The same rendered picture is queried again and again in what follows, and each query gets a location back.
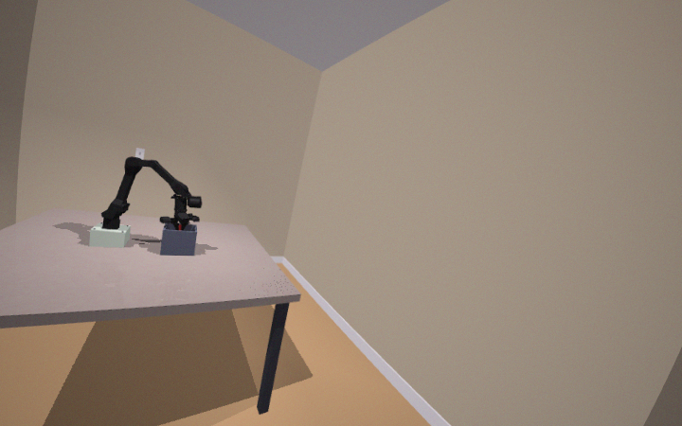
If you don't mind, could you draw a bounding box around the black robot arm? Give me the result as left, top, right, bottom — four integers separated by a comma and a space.
101, 156, 202, 230

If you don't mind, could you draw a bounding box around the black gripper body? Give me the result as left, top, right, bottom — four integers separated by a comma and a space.
160, 207, 200, 223

